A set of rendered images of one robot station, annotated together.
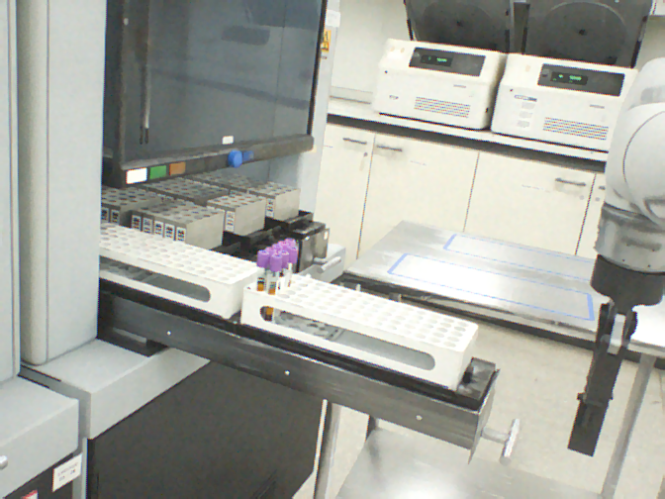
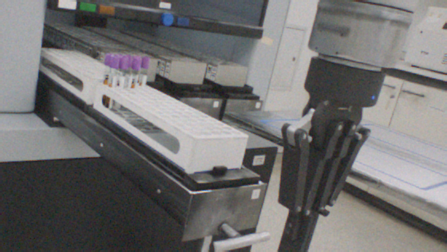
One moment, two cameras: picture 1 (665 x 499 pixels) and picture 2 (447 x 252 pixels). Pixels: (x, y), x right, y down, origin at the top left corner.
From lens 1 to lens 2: 49 cm
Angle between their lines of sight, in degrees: 30
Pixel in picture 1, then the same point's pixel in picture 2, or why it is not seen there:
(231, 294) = (92, 86)
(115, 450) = (12, 180)
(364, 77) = not seen: hidden behind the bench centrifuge
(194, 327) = (69, 107)
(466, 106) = not seen: outside the picture
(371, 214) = not seen: hidden behind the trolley
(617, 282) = (313, 74)
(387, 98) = (418, 53)
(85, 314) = (23, 91)
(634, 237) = (326, 21)
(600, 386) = (287, 183)
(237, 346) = (84, 122)
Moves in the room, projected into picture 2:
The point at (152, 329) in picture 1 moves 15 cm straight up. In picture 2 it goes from (55, 108) to (64, 34)
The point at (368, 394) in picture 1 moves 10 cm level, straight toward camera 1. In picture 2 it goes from (136, 167) to (84, 179)
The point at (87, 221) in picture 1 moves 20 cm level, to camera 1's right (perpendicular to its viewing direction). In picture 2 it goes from (29, 27) to (102, 48)
